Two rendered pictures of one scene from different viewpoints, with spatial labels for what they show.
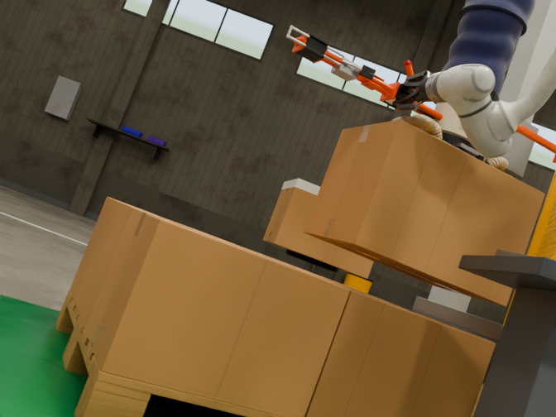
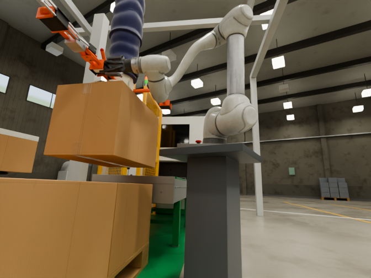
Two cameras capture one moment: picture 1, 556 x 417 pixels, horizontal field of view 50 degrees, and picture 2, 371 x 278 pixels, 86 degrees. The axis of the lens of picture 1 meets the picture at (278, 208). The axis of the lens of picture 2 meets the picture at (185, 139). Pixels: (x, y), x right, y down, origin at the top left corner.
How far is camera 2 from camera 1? 1.03 m
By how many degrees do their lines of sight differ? 59
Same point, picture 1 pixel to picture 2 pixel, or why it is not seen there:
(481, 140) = (160, 94)
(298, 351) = (101, 235)
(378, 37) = not seen: outside the picture
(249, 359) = (78, 265)
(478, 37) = (128, 45)
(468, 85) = (164, 65)
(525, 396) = (223, 202)
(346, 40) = not seen: outside the picture
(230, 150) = not seen: outside the picture
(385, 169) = (120, 108)
